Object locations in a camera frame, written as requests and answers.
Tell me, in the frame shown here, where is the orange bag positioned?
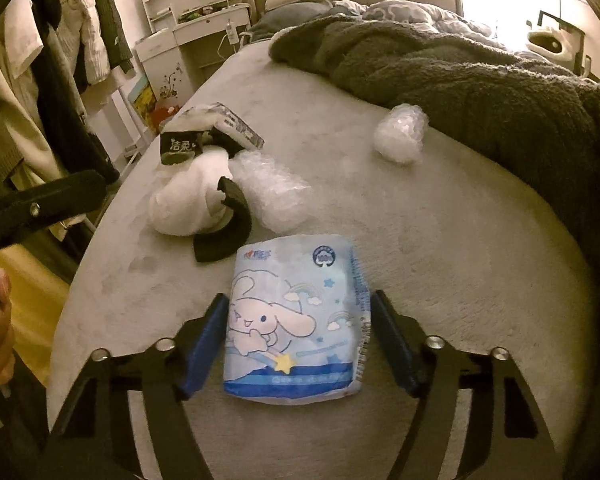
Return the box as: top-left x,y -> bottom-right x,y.
150,102 -> 184,131

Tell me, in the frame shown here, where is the cream hanging garment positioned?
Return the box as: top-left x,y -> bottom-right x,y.
0,7 -> 48,176

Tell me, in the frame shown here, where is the clear tissue wrapper black label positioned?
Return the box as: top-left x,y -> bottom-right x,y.
157,102 -> 266,168

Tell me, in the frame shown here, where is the bed with grey sheet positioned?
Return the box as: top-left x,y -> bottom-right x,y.
45,40 -> 600,480

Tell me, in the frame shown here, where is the white vanity table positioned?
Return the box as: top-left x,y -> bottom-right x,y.
135,0 -> 254,112

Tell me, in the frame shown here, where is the large bubble wrap roll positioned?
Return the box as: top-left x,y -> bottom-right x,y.
230,152 -> 314,234

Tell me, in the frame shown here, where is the yellow painting canvas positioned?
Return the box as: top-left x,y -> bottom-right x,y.
129,72 -> 159,124

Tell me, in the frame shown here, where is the grey-green pillow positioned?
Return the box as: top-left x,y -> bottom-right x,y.
252,2 -> 336,42

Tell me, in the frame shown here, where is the white cloth bundle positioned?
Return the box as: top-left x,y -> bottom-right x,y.
147,152 -> 241,237

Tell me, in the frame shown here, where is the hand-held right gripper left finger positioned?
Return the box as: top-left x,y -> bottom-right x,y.
35,294 -> 229,480

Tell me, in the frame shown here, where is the black hanging garment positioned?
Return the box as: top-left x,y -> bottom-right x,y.
22,0 -> 121,186

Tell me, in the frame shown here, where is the white puffer jacket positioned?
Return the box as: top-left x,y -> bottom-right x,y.
55,0 -> 112,86

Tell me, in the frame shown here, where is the grey fleece blanket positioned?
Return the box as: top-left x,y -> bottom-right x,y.
269,14 -> 600,281

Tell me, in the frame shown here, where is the blue patterned duvet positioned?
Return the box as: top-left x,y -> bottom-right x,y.
330,0 -> 497,42

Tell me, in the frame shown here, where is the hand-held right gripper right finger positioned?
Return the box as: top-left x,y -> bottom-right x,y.
371,289 -> 561,480

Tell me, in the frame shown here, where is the blue cartoon tissue packet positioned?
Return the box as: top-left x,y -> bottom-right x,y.
222,232 -> 371,407

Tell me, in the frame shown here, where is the black curved foam piece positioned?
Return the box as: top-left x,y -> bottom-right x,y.
192,176 -> 254,265

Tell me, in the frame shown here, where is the dark green vest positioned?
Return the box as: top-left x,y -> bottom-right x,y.
91,0 -> 137,75

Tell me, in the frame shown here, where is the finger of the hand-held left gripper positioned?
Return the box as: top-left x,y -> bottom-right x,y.
0,170 -> 106,247

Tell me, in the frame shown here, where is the small bubble wrap wad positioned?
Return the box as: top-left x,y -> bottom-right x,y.
372,103 -> 429,165

